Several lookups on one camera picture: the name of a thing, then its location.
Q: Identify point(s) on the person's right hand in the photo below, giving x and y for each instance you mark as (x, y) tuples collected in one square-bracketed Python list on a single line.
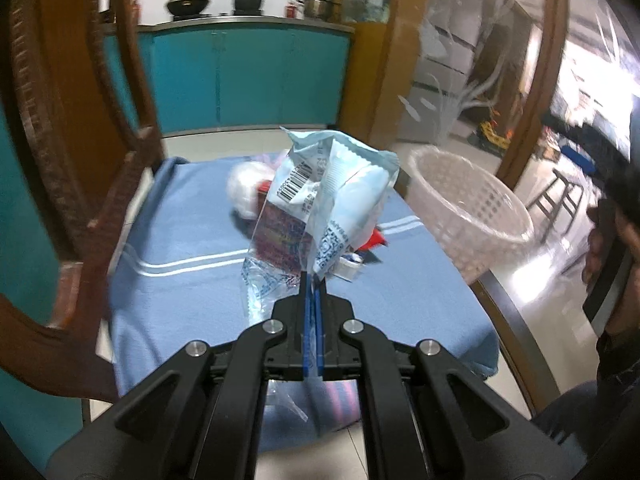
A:
[(602, 245)]

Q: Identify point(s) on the steel canister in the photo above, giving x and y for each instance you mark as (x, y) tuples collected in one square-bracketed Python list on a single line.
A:
[(320, 5)]

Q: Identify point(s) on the small white round container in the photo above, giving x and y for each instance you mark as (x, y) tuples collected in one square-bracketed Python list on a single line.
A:
[(350, 266)]

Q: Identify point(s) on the light blue packet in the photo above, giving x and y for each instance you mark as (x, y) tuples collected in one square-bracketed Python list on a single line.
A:
[(350, 185)]

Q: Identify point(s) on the red small bottles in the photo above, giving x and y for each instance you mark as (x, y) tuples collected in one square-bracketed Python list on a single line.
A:
[(294, 10)]

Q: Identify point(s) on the brown wooden chair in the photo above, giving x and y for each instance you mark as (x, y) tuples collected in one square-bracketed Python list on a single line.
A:
[(65, 110)]

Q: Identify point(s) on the black wok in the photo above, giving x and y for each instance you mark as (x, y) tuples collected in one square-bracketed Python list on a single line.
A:
[(186, 7)]

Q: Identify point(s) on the blue striped cloth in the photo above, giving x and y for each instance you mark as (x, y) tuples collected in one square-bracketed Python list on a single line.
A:
[(190, 310)]

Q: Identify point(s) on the yellow toy vehicle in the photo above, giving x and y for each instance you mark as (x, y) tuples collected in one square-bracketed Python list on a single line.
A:
[(492, 135)]

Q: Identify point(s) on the white plastic basket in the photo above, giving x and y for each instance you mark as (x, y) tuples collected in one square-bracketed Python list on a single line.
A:
[(470, 220)]

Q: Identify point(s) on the white and blue packet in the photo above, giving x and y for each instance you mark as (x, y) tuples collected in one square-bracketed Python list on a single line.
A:
[(245, 185)]

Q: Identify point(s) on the black cooking pot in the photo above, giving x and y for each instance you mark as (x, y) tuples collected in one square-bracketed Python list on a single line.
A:
[(247, 4)]

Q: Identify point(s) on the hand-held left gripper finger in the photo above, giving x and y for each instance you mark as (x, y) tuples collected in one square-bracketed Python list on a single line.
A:
[(317, 330), (306, 330)]

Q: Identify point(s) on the wooden etched glass door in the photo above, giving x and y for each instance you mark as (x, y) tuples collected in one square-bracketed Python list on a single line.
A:
[(450, 60)]

